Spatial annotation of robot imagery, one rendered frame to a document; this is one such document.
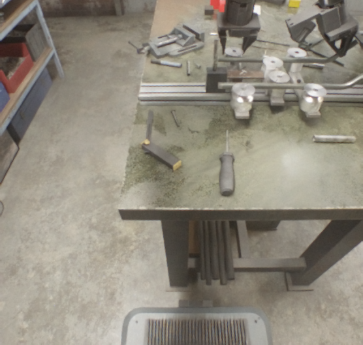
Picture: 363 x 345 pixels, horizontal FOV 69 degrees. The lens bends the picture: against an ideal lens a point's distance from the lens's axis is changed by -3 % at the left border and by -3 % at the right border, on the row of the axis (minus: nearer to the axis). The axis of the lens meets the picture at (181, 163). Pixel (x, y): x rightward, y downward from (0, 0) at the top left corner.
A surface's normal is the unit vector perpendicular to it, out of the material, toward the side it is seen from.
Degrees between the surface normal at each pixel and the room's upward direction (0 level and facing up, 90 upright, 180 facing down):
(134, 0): 90
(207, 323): 0
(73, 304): 0
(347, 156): 0
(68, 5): 90
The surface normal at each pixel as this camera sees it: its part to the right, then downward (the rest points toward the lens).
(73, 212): 0.00, -0.65
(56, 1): 0.00, 0.76
